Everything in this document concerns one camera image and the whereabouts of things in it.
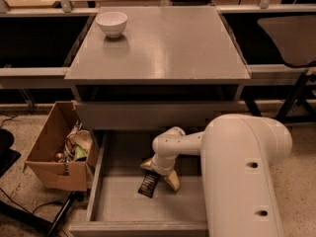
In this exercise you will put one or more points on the black chair edge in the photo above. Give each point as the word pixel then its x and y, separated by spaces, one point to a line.
pixel 8 156

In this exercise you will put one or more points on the black rxbar chocolate wrapper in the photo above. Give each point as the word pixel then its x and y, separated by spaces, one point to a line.
pixel 149 184

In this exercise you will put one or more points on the cardboard box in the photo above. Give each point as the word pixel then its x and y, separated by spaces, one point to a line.
pixel 42 159

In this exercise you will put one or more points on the grey drawer cabinet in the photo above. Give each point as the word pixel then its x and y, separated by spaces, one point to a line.
pixel 165 55

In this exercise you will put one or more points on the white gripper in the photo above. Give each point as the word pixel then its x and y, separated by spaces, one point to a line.
pixel 160 168

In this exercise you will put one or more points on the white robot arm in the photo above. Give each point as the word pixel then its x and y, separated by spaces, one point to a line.
pixel 236 153

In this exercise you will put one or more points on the black stand base left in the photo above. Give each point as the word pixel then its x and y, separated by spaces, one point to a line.
pixel 47 219

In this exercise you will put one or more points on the closed grey top drawer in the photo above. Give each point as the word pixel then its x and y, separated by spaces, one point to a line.
pixel 134 116

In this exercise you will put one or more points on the green packet in box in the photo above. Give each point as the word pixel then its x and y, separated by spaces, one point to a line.
pixel 80 153

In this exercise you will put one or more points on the black table leg right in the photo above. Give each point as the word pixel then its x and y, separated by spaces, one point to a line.
pixel 298 96

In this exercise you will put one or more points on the white ceramic bowl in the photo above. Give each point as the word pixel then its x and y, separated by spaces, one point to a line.
pixel 112 24

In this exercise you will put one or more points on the open grey middle drawer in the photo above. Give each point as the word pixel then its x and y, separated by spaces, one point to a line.
pixel 117 209

